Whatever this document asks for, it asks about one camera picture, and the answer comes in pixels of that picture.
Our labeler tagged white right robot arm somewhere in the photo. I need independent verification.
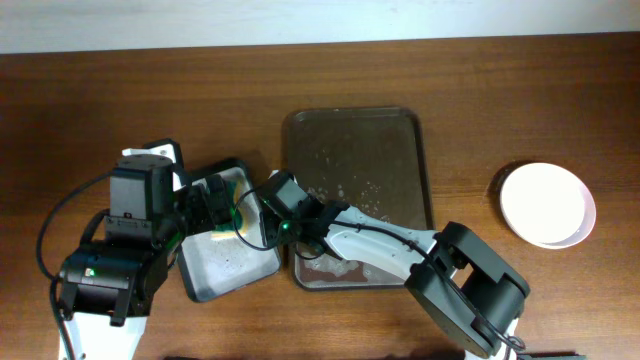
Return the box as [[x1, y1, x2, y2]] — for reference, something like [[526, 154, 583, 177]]
[[256, 171, 530, 359]]

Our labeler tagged small black soapy tray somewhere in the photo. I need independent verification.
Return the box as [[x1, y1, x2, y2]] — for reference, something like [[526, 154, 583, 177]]
[[175, 157, 283, 304]]

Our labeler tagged pinkish plate with red smear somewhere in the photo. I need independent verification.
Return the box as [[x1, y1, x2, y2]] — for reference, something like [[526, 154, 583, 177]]
[[499, 162, 597, 250]]

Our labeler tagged dark brown plastic tray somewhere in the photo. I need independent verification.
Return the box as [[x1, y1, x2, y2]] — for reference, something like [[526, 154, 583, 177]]
[[283, 105, 435, 292]]

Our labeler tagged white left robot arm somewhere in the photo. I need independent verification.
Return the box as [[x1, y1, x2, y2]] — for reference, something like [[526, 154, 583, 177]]
[[50, 154, 232, 359]]

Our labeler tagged green and yellow sponge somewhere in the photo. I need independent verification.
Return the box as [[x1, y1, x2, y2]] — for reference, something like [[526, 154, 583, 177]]
[[211, 180, 249, 241]]

